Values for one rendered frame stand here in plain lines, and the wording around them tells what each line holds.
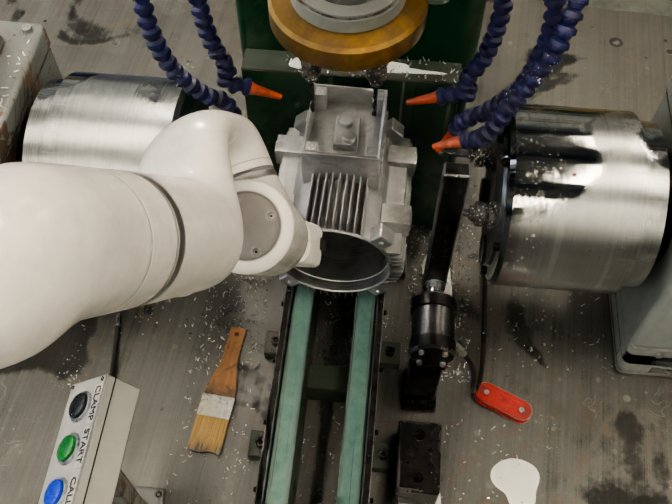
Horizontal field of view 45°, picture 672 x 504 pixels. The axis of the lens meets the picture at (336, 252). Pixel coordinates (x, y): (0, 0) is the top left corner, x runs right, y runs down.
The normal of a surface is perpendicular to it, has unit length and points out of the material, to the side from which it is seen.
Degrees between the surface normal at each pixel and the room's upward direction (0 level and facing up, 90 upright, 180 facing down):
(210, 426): 1
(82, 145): 28
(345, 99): 90
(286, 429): 0
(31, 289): 59
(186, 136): 23
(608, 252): 66
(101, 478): 50
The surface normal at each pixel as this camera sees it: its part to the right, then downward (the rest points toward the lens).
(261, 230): -0.02, -0.04
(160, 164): -0.48, -0.58
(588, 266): -0.09, 0.70
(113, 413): 0.77, -0.28
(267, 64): 0.00, -0.53
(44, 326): 0.70, 0.59
